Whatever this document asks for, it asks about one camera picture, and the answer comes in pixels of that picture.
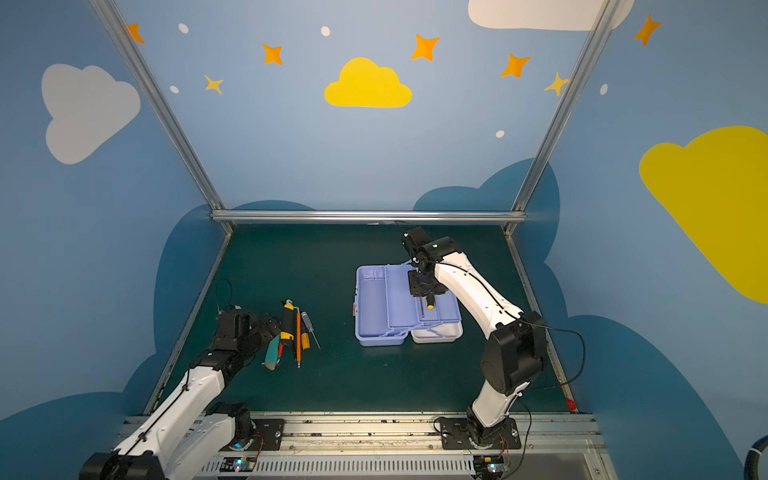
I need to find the aluminium frame post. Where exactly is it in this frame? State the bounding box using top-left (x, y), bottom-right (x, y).
top-left (503, 0), bottom-right (621, 240)
top-left (89, 0), bottom-right (225, 213)

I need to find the left controller board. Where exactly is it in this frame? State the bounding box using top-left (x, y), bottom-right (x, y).
top-left (219, 457), bottom-right (257, 473)

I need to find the aluminium frame crossbar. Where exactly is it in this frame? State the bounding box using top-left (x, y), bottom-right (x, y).
top-left (211, 210), bottom-right (526, 224)

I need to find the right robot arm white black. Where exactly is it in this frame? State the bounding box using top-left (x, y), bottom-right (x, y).
top-left (402, 227), bottom-right (547, 434)

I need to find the black yellow handle tool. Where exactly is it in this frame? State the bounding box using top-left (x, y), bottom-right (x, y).
top-left (280, 299), bottom-right (296, 347)

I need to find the controller board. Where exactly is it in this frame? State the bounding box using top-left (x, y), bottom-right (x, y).
top-left (219, 457), bottom-right (257, 473)
top-left (472, 456), bottom-right (510, 480)

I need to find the teal utility knife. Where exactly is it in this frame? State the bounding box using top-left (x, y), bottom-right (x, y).
top-left (263, 336), bottom-right (282, 371)

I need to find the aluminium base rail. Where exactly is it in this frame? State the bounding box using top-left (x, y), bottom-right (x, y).
top-left (95, 411), bottom-right (619, 480)

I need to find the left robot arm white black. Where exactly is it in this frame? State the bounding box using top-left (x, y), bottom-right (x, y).
top-left (79, 308), bottom-right (293, 479)

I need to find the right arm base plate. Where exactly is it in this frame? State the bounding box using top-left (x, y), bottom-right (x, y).
top-left (433, 417), bottom-right (522, 450)

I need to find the right controller board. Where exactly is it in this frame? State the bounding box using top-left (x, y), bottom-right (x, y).
top-left (472, 456), bottom-right (510, 480)

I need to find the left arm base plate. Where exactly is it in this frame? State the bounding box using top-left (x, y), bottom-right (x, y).
top-left (222, 418), bottom-right (285, 452)

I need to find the orange pencil tool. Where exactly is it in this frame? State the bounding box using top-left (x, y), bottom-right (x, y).
top-left (295, 307), bottom-right (303, 369)

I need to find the white purple tool box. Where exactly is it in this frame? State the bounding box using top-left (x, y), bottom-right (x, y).
top-left (354, 264), bottom-right (463, 347)

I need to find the left aluminium frame post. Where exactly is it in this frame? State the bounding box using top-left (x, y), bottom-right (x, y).
top-left (89, 0), bottom-right (225, 213)

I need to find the right aluminium frame post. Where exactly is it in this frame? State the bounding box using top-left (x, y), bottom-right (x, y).
top-left (503, 0), bottom-right (621, 240)

